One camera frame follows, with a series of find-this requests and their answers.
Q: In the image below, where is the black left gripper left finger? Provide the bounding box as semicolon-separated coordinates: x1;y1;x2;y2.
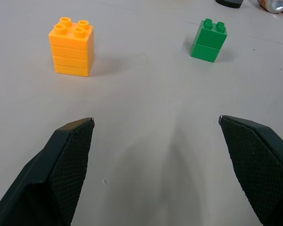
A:
0;117;96;226

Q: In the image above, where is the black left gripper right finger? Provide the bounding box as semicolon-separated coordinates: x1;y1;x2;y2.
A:
218;114;283;226

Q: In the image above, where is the green toy brick stack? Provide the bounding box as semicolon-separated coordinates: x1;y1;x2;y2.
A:
190;18;228;64

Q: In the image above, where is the orange toy brick stack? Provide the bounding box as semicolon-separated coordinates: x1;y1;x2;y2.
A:
48;16;95;78

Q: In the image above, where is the silver drink can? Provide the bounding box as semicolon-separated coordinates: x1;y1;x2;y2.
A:
257;0;283;14

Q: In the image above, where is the dark round object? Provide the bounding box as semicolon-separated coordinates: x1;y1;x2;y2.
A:
215;0;244;9

